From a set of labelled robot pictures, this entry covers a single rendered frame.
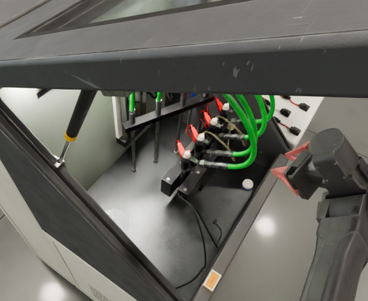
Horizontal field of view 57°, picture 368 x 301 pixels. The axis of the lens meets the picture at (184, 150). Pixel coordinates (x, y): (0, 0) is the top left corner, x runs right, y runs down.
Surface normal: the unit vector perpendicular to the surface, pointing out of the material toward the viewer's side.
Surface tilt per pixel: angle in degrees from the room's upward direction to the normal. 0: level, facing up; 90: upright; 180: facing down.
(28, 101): 90
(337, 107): 0
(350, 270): 36
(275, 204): 0
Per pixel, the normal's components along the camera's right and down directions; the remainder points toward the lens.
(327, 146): -0.65, -0.64
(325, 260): -0.56, -0.79
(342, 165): 0.67, -0.24
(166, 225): 0.10, -0.59
